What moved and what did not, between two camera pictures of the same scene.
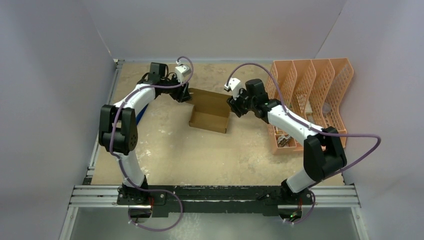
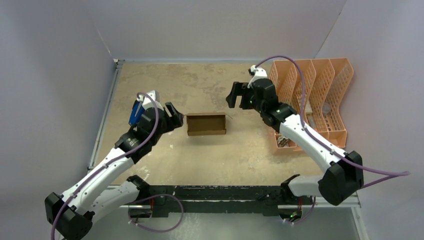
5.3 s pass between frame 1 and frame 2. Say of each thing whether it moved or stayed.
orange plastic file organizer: stayed
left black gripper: moved
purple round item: stayed
